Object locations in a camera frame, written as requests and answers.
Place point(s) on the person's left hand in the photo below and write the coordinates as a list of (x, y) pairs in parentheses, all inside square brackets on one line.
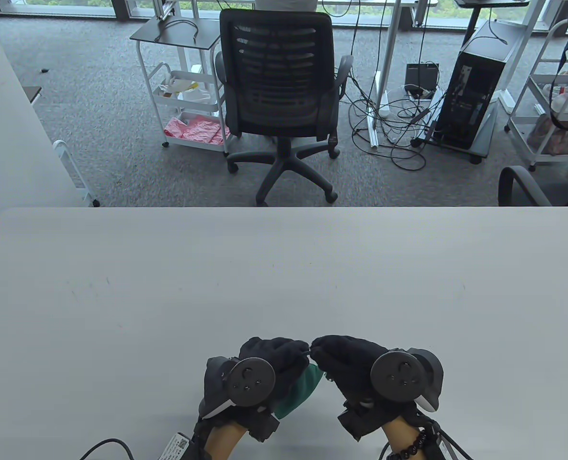
[(286, 364)]

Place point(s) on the person's right hand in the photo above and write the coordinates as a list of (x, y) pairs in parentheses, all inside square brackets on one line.
[(346, 364)]

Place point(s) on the person's left forearm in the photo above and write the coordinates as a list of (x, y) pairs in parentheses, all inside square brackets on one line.
[(221, 441)]

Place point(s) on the person's right forearm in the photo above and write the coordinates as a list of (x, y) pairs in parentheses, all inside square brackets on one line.
[(401, 431)]

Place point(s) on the brown translucent bag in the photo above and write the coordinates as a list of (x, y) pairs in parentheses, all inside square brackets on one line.
[(552, 136)]

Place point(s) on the black white left hand controller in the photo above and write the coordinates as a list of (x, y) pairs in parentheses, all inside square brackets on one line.
[(250, 381)]

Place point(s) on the black white hand controller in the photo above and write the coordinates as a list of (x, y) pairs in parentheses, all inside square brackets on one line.
[(399, 376), (250, 381)]

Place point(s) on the black white right hand controller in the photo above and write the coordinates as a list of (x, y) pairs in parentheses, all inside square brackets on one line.
[(399, 376)]

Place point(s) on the grey chair armrest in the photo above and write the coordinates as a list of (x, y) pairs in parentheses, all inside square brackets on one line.
[(509, 182)]

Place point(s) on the black mesh office chair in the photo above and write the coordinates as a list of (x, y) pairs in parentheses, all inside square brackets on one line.
[(274, 120)]

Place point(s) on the pink plastic bags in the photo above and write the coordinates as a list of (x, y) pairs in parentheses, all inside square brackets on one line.
[(193, 129)]

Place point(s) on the grey wheeled tower stand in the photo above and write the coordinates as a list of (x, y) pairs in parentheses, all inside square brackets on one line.
[(482, 139)]

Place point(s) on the white power strip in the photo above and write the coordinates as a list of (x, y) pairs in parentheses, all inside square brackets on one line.
[(418, 91)]

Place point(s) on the white metal shelf cart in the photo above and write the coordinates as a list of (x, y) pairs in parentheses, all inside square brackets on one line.
[(554, 158)]

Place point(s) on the black computer tower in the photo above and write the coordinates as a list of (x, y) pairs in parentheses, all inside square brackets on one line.
[(471, 96)]

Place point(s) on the black box on floor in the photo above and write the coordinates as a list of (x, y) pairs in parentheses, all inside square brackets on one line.
[(420, 74)]

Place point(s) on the white desk leg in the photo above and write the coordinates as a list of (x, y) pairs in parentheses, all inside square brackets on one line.
[(523, 48), (389, 43)]

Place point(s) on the white cart with black top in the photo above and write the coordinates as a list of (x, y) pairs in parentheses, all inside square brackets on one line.
[(178, 31)]

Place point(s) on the dark small table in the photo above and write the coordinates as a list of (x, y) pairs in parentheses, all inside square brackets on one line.
[(32, 91)]

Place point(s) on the aluminium profile frame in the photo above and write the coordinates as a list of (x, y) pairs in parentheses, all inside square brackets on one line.
[(164, 9)]

